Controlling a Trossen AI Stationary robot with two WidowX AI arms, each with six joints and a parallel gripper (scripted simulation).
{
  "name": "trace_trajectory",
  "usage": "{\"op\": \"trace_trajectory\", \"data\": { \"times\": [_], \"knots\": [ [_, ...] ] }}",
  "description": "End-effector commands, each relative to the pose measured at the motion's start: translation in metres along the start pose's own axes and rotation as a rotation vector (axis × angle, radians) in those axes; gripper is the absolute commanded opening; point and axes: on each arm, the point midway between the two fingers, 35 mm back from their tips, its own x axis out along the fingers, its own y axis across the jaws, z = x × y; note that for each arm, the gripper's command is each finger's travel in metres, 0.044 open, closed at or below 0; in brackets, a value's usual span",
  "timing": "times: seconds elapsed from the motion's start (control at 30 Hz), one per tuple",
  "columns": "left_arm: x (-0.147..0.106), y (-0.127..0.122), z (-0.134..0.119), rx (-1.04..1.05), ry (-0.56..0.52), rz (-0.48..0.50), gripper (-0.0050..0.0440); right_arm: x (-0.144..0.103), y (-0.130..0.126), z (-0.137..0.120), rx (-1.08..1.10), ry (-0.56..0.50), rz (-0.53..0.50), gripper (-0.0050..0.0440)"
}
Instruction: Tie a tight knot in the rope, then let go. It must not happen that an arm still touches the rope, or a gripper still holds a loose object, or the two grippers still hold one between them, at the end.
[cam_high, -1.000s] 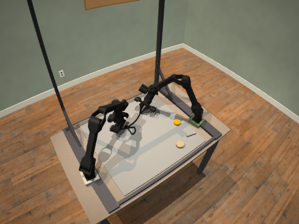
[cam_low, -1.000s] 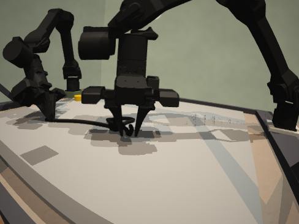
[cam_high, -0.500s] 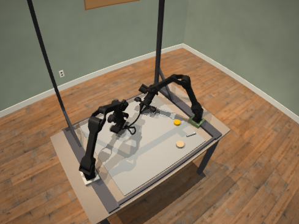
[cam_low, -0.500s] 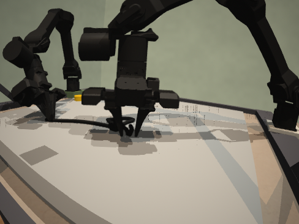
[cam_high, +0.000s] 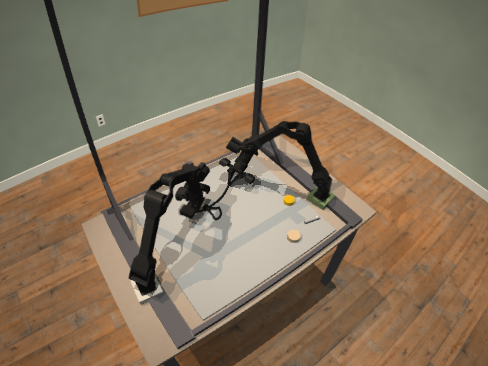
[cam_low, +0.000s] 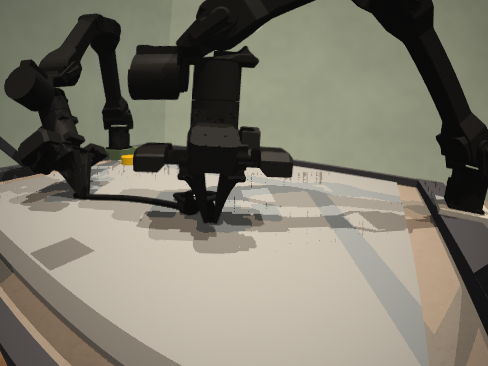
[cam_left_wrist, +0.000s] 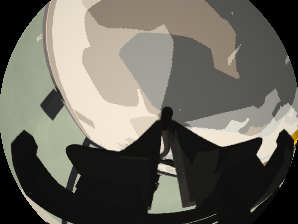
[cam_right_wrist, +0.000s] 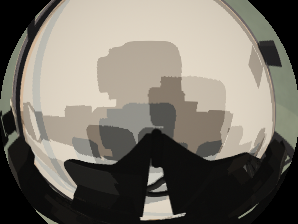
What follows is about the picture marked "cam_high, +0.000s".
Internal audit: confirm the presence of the black knotted rope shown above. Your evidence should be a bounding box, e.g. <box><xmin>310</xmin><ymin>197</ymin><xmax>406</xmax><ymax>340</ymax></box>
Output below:
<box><xmin>198</xmin><ymin>181</ymin><xmax>232</xmax><ymax>220</ymax></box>

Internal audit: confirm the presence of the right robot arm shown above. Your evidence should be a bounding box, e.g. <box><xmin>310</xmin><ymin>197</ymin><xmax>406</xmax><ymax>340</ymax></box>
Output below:
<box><xmin>129</xmin><ymin>162</ymin><xmax>210</xmax><ymax>296</ymax></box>

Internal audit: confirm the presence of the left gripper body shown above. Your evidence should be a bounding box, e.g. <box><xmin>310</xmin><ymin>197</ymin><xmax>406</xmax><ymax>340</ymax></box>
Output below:
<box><xmin>219</xmin><ymin>156</ymin><xmax>255</xmax><ymax>184</ymax></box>

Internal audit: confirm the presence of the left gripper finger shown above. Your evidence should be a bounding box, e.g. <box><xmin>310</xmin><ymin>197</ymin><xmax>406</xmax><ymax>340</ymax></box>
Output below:
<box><xmin>227</xmin><ymin>170</ymin><xmax>235</xmax><ymax>184</ymax></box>
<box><xmin>229</xmin><ymin>175</ymin><xmax>243</xmax><ymax>186</ymax></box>

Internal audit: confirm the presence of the tan wooden disc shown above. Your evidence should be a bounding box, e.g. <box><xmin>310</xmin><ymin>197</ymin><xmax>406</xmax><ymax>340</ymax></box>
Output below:
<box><xmin>287</xmin><ymin>230</ymin><xmax>300</xmax><ymax>243</ymax></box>

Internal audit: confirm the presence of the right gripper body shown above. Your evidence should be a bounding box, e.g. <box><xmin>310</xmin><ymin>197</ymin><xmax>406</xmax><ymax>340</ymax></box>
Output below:
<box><xmin>180</xmin><ymin>183</ymin><xmax>210</xmax><ymax>218</ymax></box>

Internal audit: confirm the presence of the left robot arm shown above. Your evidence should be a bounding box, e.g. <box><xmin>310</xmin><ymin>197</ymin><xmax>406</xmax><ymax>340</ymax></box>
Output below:
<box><xmin>226</xmin><ymin>121</ymin><xmax>332</xmax><ymax>202</ymax></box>

